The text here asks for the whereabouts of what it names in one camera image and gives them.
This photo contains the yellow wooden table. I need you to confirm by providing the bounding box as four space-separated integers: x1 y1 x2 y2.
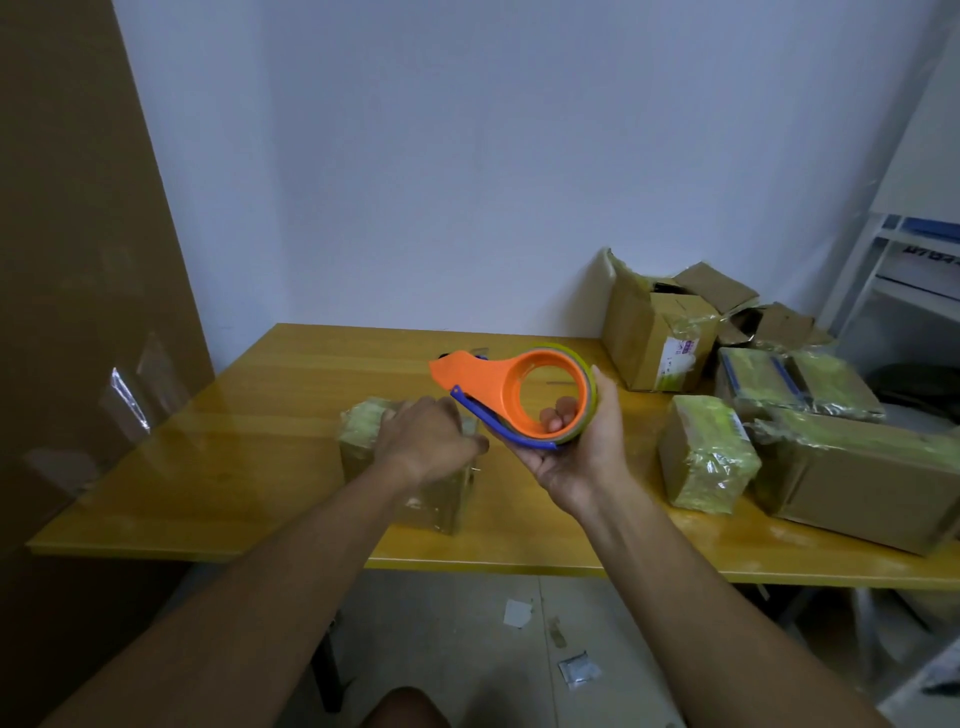
26 322 960 592

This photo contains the taped box with label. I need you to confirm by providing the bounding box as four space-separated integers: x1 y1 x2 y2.
336 396 482 537

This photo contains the person's left forearm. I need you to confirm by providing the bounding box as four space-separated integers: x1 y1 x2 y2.
37 457 421 728

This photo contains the grey metal leg frame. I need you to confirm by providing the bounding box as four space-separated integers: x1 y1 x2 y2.
755 584 960 708

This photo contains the person's left leg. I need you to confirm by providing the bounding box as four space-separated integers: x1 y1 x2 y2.
359 685 453 728

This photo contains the black bag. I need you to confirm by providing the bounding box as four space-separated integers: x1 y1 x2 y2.
864 362 960 423

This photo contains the large brown cardboard sheet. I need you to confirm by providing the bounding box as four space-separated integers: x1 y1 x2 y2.
0 0 217 728

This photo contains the silver foil packet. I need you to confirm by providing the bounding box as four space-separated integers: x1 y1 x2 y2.
556 650 604 692

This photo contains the person's left hand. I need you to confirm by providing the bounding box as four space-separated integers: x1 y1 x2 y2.
372 395 490 493

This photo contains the taped box with blue stripe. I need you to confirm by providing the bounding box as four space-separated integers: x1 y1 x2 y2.
713 345 808 422

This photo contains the person's right hand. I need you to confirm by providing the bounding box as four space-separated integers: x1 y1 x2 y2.
517 365 635 519

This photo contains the orange dispenser with yellow tape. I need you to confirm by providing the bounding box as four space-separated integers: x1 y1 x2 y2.
428 341 601 452

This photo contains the row of cardboard boxes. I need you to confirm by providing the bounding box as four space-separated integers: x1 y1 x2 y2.
601 248 838 394

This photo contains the black metal table leg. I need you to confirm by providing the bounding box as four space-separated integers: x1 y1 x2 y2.
309 609 348 715

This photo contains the small box with 031 label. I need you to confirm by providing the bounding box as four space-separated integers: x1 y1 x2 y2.
656 394 763 517

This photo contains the white box blue stripe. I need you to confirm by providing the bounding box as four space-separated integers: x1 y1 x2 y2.
872 215 960 303

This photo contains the person's right forearm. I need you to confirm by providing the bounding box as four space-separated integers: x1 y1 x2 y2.
575 479 894 728

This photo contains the white metal shelf rack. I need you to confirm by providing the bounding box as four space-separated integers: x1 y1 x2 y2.
812 22 960 393

